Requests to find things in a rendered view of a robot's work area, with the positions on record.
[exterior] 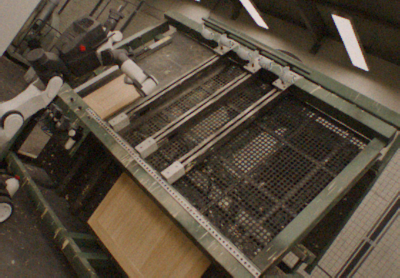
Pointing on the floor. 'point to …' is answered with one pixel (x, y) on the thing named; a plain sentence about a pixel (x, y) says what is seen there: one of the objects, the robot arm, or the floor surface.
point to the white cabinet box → (18, 4)
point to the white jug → (13, 185)
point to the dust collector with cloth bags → (29, 32)
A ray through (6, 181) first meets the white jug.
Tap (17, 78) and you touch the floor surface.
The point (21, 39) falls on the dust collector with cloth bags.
